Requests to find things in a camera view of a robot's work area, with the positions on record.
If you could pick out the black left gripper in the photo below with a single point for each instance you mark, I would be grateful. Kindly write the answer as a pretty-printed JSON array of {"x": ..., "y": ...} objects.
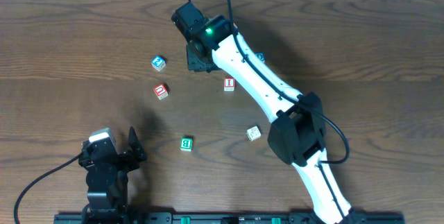
[{"x": 122, "y": 157}]

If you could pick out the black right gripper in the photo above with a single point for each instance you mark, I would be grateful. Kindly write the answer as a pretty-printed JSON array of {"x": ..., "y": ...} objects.
[{"x": 198, "y": 64}]

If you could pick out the blue number 2 block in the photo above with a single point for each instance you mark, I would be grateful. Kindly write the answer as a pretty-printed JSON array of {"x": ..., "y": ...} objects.
[{"x": 158, "y": 63}]

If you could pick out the red letter I block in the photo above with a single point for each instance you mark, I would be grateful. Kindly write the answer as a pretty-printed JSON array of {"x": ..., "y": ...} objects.
[{"x": 229, "y": 84}]

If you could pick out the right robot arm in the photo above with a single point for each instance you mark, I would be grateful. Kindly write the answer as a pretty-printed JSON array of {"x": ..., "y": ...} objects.
[{"x": 298, "y": 126}]

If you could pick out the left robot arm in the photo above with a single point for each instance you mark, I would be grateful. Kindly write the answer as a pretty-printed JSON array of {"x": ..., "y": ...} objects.
[{"x": 107, "y": 176}]

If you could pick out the green letter B block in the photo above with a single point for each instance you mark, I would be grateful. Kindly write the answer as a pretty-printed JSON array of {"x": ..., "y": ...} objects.
[{"x": 186, "y": 144}]

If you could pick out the red letter U block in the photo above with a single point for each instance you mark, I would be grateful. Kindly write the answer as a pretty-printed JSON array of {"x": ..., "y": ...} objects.
[{"x": 161, "y": 91}]

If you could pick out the blue letter D block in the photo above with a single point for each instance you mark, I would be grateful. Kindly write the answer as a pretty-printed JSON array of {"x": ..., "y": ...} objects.
[{"x": 260, "y": 56}]

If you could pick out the cream block with line drawing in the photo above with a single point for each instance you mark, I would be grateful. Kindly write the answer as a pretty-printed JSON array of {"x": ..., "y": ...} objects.
[{"x": 253, "y": 133}]

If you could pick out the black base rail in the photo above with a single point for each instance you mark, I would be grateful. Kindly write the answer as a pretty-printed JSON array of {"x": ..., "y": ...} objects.
[{"x": 169, "y": 218}]

